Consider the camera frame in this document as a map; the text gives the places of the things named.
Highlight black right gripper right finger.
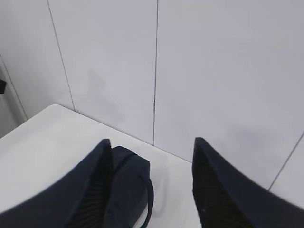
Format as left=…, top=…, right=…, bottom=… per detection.
left=192, top=137, right=304, bottom=228

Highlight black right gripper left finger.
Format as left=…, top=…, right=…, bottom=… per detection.
left=0, top=139, right=113, bottom=228

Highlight navy blue lunch bag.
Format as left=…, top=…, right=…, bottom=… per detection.
left=103, top=146, right=154, bottom=228

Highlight black object at left edge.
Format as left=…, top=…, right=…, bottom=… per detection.
left=0, top=79, right=7, bottom=95

